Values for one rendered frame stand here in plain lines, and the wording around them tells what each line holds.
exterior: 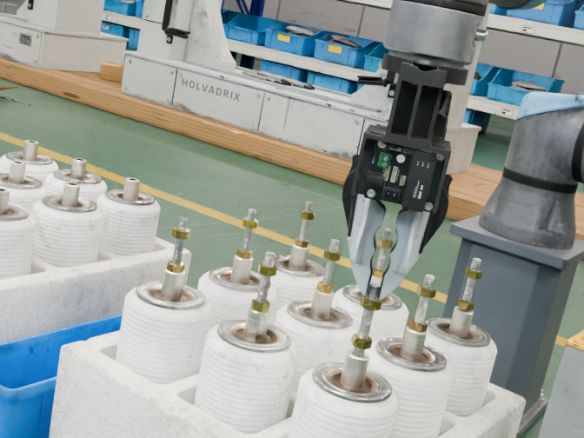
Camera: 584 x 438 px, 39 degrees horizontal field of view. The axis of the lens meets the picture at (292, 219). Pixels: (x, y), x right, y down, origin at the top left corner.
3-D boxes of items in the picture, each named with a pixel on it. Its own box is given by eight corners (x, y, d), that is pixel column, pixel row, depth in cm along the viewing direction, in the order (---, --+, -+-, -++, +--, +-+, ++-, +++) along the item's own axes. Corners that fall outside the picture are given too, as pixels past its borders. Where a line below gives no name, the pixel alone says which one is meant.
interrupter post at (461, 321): (443, 333, 97) (449, 307, 96) (453, 329, 99) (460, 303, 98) (461, 341, 95) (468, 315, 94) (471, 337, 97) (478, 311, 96)
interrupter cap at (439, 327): (413, 328, 96) (414, 323, 96) (444, 318, 102) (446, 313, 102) (471, 355, 92) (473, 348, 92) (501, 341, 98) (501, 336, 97)
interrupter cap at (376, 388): (376, 371, 82) (378, 365, 82) (401, 409, 75) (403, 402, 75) (303, 364, 80) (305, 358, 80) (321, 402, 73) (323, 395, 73)
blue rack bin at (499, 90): (504, 99, 590) (512, 69, 585) (557, 111, 572) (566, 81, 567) (481, 98, 548) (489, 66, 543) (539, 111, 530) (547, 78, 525)
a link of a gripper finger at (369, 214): (327, 301, 71) (354, 198, 69) (335, 282, 77) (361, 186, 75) (362, 311, 71) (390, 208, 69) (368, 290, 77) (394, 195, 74)
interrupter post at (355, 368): (359, 381, 79) (367, 349, 78) (367, 393, 77) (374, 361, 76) (335, 379, 79) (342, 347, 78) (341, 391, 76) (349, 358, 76)
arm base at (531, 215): (495, 215, 144) (510, 160, 142) (582, 242, 137) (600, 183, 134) (464, 225, 131) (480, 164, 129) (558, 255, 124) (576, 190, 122)
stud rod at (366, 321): (362, 364, 77) (381, 288, 75) (352, 362, 77) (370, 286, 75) (361, 359, 78) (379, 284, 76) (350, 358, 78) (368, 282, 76)
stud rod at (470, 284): (466, 321, 97) (482, 259, 95) (463, 322, 96) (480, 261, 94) (458, 317, 97) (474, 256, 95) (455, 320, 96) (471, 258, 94)
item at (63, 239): (57, 306, 128) (73, 193, 124) (101, 328, 123) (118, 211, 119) (5, 318, 120) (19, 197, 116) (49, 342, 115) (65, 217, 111)
